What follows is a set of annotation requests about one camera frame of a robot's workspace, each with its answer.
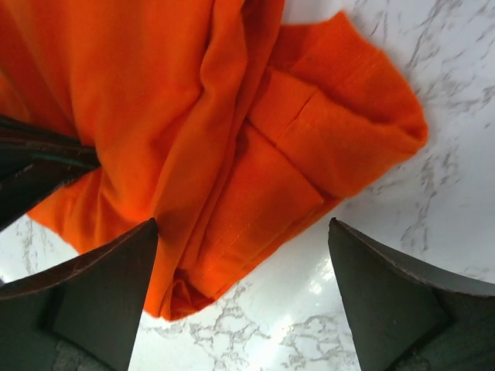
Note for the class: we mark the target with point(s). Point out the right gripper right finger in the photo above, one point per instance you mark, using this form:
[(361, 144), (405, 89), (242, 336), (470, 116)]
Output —
[(406, 314)]

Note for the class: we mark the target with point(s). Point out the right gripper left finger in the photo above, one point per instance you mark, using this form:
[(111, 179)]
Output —
[(82, 314)]

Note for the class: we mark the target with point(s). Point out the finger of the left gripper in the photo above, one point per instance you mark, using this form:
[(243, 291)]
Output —
[(35, 162)]

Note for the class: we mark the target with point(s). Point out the orange t shirt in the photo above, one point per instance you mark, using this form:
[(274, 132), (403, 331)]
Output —
[(234, 131)]

